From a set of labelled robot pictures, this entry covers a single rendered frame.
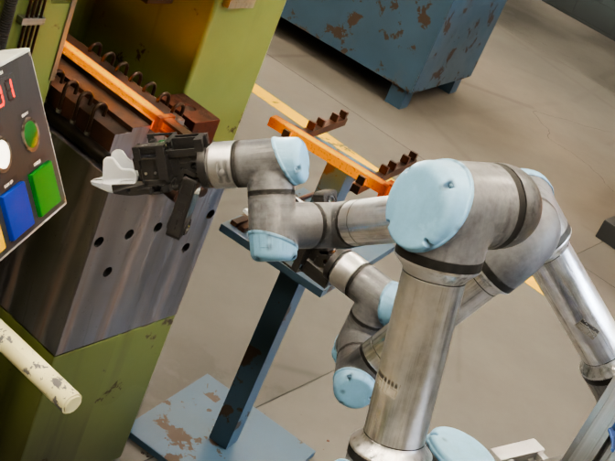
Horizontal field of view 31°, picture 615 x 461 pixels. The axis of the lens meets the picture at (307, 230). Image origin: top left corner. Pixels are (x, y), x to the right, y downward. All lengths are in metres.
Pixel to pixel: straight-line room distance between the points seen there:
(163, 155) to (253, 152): 0.14
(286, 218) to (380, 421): 0.38
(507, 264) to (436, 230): 0.46
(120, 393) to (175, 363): 0.62
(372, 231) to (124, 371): 1.12
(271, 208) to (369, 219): 0.15
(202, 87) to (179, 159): 0.83
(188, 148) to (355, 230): 0.29
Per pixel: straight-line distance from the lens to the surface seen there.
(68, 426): 2.66
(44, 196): 1.88
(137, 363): 2.69
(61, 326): 2.38
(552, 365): 4.25
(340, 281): 2.02
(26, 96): 1.87
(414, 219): 1.38
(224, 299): 3.70
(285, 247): 1.70
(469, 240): 1.39
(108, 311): 2.45
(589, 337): 2.04
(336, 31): 6.05
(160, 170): 1.76
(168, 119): 2.28
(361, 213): 1.70
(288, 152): 1.69
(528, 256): 1.81
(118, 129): 2.24
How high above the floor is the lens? 1.93
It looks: 27 degrees down
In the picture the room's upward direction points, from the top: 23 degrees clockwise
